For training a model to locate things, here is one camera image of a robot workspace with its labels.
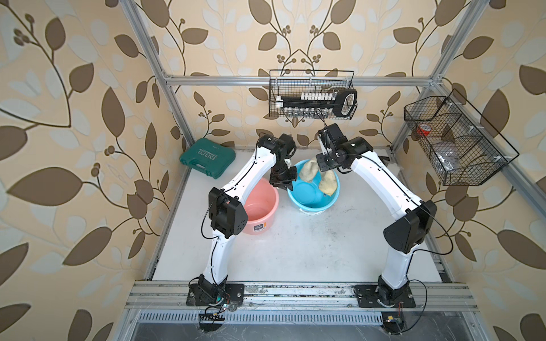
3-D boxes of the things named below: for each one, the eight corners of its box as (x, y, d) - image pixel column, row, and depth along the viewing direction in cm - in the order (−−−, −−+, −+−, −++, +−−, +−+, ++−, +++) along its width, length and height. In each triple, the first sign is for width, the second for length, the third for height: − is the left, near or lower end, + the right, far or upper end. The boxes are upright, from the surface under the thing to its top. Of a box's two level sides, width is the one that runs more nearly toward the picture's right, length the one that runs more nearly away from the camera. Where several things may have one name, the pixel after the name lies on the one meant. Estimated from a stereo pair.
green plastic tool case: (177, 160, 118) (173, 153, 114) (202, 139, 129) (200, 132, 125) (215, 180, 109) (212, 174, 105) (239, 156, 120) (237, 149, 116)
